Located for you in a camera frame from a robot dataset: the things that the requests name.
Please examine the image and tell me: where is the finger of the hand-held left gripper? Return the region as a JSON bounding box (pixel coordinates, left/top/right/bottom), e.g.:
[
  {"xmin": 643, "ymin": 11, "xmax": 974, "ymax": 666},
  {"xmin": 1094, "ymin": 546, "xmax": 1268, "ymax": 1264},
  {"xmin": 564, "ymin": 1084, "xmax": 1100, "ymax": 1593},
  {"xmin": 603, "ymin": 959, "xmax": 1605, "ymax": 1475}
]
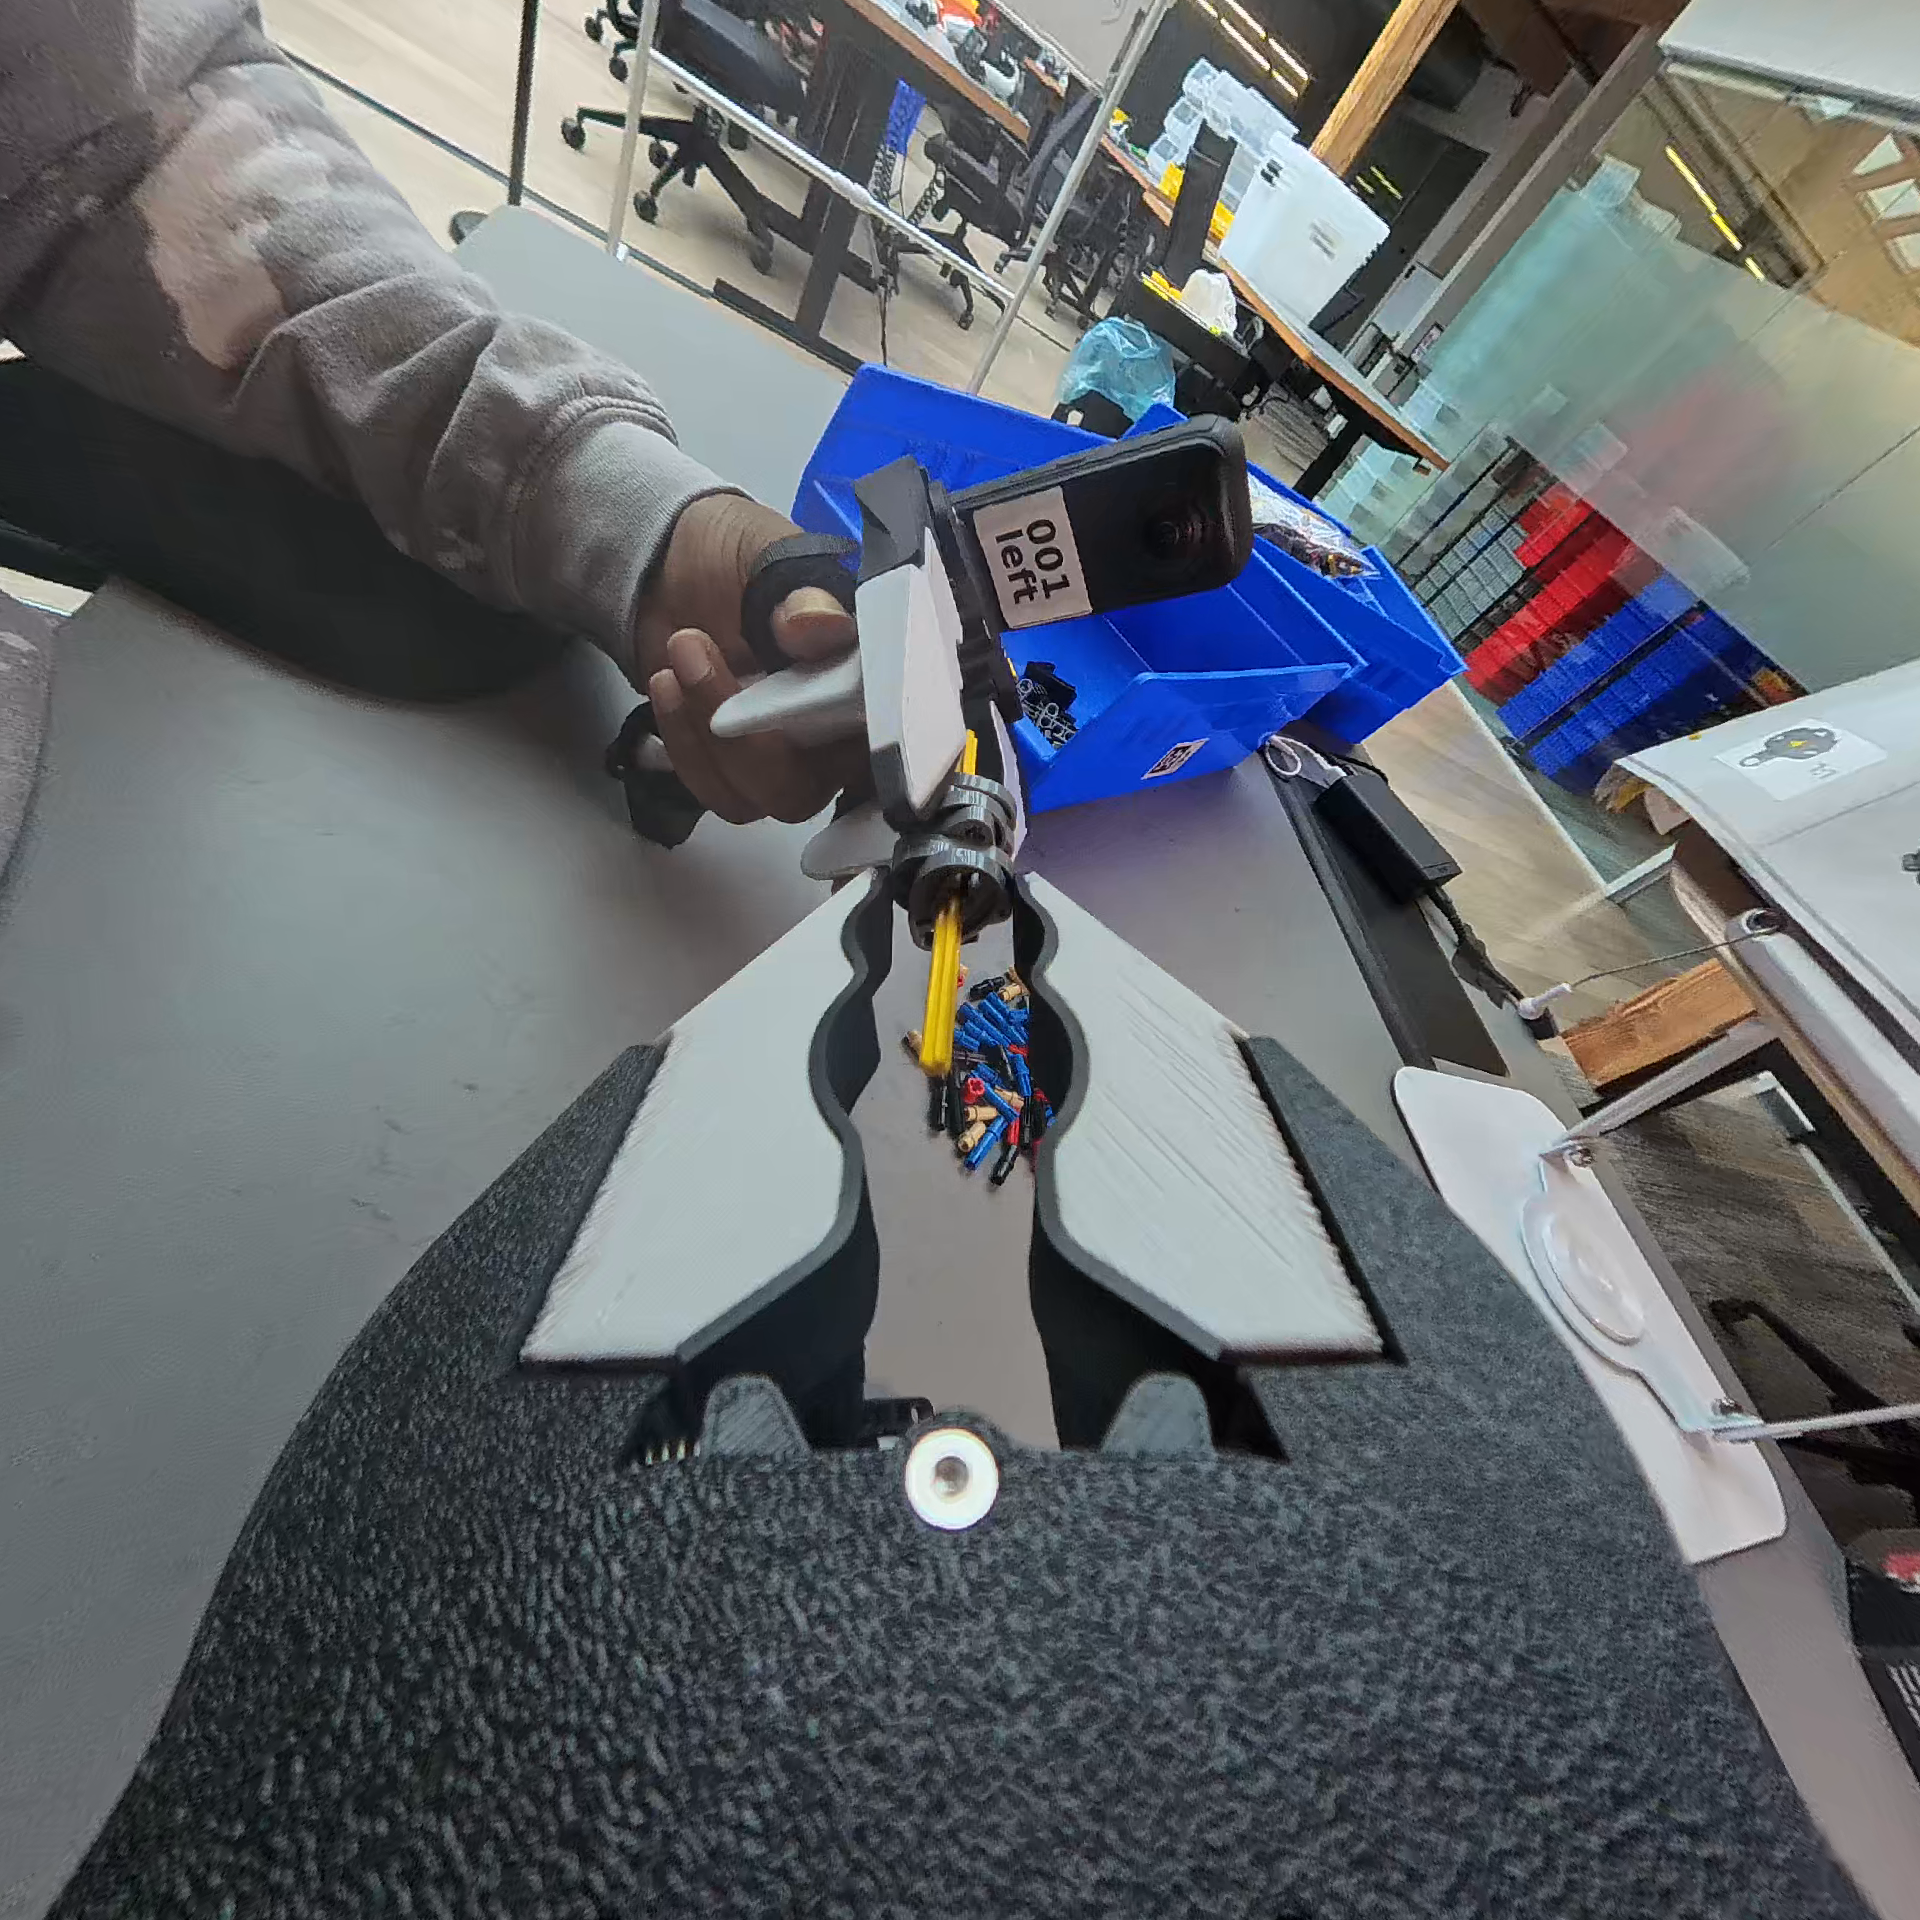
[
  {"xmin": 972, "ymin": 692, "xmax": 1030, "ymax": 855},
  {"xmin": 858, "ymin": 561, "xmax": 981, "ymax": 836}
]

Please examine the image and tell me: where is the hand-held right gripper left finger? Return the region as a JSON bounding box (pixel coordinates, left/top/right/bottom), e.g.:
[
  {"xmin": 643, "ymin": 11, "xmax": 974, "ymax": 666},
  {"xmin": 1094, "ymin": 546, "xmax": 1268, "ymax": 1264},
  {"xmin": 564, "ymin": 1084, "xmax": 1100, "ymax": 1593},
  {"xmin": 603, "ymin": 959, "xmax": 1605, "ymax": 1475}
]
[{"xmin": 518, "ymin": 871, "xmax": 890, "ymax": 1367}]

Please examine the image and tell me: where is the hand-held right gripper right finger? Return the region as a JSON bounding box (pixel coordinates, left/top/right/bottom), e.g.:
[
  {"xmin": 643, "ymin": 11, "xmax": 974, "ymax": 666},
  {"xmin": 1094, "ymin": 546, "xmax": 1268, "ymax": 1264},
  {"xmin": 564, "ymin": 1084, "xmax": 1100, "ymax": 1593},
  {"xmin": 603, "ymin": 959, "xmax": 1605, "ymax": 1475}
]
[{"xmin": 1019, "ymin": 874, "xmax": 1408, "ymax": 1367}]

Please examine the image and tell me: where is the yellow toy axle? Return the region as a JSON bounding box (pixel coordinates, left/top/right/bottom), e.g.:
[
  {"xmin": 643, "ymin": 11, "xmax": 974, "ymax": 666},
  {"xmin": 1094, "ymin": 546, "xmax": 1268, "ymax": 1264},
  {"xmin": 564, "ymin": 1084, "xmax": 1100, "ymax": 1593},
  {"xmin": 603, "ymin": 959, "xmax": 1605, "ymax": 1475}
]
[{"xmin": 920, "ymin": 729, "xmax": 981, "ymax": 1076}]

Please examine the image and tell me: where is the toy instruction booklet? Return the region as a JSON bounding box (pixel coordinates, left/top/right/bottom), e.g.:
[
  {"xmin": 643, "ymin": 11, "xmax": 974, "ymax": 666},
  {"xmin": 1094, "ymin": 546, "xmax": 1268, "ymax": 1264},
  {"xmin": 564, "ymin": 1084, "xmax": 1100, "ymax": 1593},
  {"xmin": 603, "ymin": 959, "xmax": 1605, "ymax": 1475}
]
[{"xmin": 1612, "ymin": 662, "xmax": 1920, "ymax": 1052}]

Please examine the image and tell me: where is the person's left forearm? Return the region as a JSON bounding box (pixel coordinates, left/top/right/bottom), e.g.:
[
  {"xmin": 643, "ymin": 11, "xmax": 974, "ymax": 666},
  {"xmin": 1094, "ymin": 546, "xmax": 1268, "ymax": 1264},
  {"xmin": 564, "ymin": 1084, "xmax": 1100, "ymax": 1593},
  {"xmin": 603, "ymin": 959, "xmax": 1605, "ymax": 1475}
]
[{"xmin": 0, "ymin": 0, "xmax": 740, "ymax": 678}]

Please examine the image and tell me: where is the grey desk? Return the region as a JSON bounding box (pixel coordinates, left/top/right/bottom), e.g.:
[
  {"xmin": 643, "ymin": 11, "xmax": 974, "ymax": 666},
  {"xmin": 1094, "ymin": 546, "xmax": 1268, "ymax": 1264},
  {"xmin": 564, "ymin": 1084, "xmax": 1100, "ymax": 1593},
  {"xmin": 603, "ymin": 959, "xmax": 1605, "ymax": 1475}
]
[{"xmin": 0, "ymin": 201, "xmax": 1854, "ymax": 1920}]

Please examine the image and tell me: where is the person's left hand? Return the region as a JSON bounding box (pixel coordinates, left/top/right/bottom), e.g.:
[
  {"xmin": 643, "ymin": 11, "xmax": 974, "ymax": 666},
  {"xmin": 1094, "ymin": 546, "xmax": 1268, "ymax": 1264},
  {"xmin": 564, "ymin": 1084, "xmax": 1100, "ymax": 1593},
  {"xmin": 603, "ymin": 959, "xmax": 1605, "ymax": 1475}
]
[{"xmin": 632, "ymin": 491, "xmax": 875, "ymax": 831}]

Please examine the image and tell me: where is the light blue plastic bag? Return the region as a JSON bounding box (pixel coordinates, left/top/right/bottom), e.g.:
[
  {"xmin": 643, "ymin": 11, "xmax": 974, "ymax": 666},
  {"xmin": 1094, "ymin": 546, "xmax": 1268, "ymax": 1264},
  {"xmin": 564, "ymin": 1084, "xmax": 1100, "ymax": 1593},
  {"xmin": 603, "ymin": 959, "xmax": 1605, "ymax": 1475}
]
[{"xmin": 1056, "ymin": 315, "xmax": 1179, "ymax": 423}]

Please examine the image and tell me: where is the clear bag of toy parts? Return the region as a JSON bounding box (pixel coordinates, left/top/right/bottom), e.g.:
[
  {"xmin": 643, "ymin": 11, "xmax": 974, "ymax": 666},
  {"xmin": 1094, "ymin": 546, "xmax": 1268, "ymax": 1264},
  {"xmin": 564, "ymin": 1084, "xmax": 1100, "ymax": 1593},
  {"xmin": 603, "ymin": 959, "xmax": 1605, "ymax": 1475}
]
[{"xmin": 1253, "ymin": 503, "xmax": 1374, "ymax": 583}]

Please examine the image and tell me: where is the blue plastic bin with label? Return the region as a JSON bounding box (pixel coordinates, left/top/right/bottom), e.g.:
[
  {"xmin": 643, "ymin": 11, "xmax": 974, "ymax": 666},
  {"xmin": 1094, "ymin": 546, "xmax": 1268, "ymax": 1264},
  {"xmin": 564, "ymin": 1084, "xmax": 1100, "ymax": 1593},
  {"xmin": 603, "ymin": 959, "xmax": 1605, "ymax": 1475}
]
[{"xmin": 796, "ymin": 364, "xmax": 1354, "ymax": 811}]

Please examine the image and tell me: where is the pile of small toy pins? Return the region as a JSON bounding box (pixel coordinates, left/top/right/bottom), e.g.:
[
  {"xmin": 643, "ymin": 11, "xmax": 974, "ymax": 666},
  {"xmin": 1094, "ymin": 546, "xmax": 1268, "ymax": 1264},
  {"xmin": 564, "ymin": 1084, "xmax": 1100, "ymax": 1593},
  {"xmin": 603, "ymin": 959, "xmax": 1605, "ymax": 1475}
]
[{"xmin": 901, "ymin": 972, "xmax": 1059, "ymax": 1186}]

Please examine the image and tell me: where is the long wooden table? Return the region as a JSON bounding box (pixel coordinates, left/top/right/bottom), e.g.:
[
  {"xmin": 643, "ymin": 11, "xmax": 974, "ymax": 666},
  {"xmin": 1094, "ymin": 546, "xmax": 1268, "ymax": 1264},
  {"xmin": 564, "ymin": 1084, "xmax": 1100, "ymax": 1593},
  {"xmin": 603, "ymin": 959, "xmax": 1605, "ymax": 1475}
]
[{"xmin": 872, "ymin": 0, "xmax": 1450, "ymax": 467}]

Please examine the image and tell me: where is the black office chair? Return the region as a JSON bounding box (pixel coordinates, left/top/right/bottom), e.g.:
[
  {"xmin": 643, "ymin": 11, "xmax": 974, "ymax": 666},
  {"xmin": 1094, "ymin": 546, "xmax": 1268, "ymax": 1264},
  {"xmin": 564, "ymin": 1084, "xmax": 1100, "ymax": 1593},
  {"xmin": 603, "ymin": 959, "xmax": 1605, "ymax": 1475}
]
[
  {"xmin": 884, "ymin": 89, "xmax": 1105, "ymax": 326},
  {"xmin": 562, "ymin": 0, "xmax": 818, "ymax": 272},
  {"xmin": 1161, "ymin": 119, "xmax": 1238, "ymax": 295}
]

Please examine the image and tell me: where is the white storage tote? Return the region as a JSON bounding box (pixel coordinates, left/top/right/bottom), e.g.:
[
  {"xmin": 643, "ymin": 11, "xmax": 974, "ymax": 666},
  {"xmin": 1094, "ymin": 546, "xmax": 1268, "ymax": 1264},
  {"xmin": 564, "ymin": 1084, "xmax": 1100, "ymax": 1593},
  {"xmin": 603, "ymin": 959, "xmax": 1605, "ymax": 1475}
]
[{"xmin": 1222, "ymin": 136, "xmax": 1389, "ymax": 326}]

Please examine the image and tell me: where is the black power adapter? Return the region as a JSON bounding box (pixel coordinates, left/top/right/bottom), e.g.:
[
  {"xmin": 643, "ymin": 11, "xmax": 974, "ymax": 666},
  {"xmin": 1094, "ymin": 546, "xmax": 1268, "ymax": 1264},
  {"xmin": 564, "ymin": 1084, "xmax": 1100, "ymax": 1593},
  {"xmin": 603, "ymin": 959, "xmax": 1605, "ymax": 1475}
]
[{"xmin": 1317, "ymin": 766, "xmax": 1461, "ymax": 904}]

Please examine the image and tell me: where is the stack of clear storage boxes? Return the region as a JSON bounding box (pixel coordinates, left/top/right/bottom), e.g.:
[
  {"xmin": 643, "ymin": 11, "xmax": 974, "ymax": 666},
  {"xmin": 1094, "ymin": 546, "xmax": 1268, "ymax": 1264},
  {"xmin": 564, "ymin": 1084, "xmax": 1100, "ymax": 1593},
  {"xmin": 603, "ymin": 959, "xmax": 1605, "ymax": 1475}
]
[{"xmin": 1154, "ymin": 59, "xmax": 1291, "ymax": 196}]

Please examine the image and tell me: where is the rack of red and blue bins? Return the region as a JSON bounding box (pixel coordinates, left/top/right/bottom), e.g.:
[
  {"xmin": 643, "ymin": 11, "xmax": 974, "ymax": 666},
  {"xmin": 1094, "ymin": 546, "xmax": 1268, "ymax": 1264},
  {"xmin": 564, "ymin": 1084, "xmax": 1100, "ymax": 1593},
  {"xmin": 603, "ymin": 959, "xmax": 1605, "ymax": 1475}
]
[{"xmin": 1462, "ymin": 480, "xmax": 1802, "ymax": 782}]

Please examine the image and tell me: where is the dark toy set box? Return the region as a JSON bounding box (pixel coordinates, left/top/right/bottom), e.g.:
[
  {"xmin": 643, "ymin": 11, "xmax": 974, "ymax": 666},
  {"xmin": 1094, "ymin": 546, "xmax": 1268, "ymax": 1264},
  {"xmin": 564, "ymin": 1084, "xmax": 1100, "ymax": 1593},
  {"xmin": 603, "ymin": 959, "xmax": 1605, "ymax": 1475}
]
[{"xmin": 1845, "ymin": 1545, "xmax": 1920, "ymax": 1743}]

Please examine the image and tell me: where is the black adapter cable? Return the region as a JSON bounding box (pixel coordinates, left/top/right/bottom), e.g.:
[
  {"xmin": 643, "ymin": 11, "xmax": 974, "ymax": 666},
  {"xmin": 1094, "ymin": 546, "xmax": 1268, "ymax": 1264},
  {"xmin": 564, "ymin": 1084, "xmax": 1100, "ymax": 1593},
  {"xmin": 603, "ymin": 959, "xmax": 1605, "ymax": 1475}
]
[{"xmin": 1425, "ymin": 886, "xmax": 1531, "ymax": 1009}]

